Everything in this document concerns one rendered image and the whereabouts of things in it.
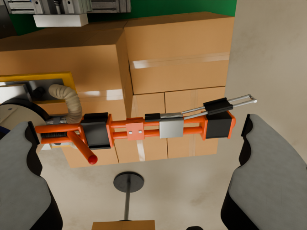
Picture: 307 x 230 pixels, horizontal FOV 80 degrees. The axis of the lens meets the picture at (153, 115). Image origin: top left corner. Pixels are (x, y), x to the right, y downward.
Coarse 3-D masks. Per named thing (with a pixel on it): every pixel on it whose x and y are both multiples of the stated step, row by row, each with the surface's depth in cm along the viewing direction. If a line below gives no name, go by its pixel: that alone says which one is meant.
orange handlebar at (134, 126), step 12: (120, 120) 53; (132, 120) 53; (144, 120) 53; (192, 120) 53; (48, 132) 52; (120, 132) 55; (132, 132) 53; (144, 132) 55; (156, 132) 55; (192, 132) 55
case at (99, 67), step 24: (0, 48) 68; (24, 48) 66; (48, 48) 64; (72, 48) 64; (96, 48) 65; (120, 48) 75; (0, 72) 67; (24, 72) 68; (48, 72) 68; (72, 72) 69; (96, 72) 69; (120, 72) 71; (96, 96) 74; (120, 96) 75
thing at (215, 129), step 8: (224, 112) 54; (208, 120) 52; (216, 120) 52; (224, 120) 52; (232, 120) 52; (208, 128) 53; (216, 128) 53; (224, 128) 53; (232, 128) 53; (208, 136) 55; (216, 136) 55; (224, 136) 55
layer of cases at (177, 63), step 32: (32, 32) 114; (64, 32) 99; (128, 32) 99; (160, 32) 100; (192, 32) 101; (224, 32) 102; (160, 64) 109; (192, 64) 110; (224, 64) 111; (160, 96) 120; (192, 96) 122; (128, 160) 149
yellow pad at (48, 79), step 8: (56, 72) 57; (64, 72) 56; (0, 80) 56; (8, 80) 56; (16, 80) 56; (24, 80) 56; (32, 80) 56; (40, 80) 56; (48, 80) 56; (56, 80) 56; (64, 80) 57; (72, 80) 58; (32, 88) 57; (40, 88) 56; (48, 88) 57; (72, 88) 58; (32, 96) 59; (40, 96) 56; (48, 96) 59
